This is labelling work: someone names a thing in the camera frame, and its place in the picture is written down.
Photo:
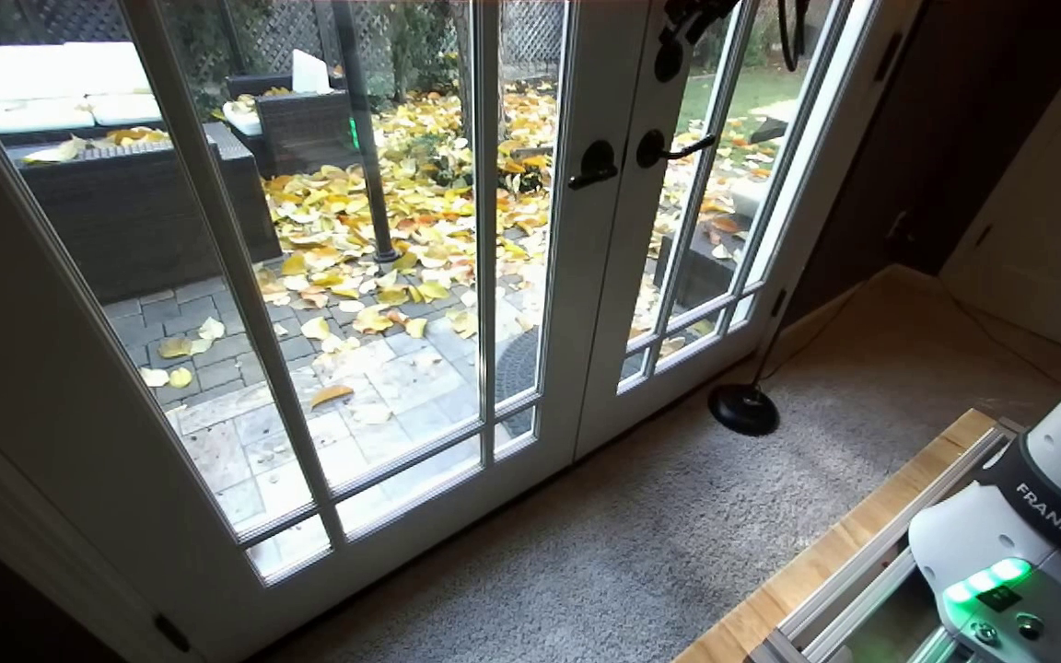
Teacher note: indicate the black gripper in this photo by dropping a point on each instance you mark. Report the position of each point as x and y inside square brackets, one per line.
[715, 10]

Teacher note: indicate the black round deadbolt lock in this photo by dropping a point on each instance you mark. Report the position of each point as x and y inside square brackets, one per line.
[667, 60]

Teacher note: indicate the white glass door with lock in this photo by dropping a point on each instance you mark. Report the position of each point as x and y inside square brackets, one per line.
[618, 270]

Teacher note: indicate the dark outdoor planter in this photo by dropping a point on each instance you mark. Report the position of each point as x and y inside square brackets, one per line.
[697, 270]

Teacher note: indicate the black outdoor pole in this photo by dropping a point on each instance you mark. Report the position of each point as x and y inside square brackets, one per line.
[366, 149]

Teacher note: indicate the dark outdoor doormat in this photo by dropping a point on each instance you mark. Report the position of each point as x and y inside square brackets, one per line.
[518, 368]

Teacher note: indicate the dark wicker outdoor chair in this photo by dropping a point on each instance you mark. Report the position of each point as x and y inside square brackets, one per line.
[311, 134]

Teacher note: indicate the black stand with round base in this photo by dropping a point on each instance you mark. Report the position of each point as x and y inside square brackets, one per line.
[744, 411]

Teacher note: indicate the dark wicker outdoor box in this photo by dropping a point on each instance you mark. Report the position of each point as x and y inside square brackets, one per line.
[112, 224]

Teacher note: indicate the outdoor sofa with white cushion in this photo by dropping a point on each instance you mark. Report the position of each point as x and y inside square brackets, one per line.
[39, 77]

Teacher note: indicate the aluminium frame rails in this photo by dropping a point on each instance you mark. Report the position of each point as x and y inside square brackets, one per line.
[884, 553]

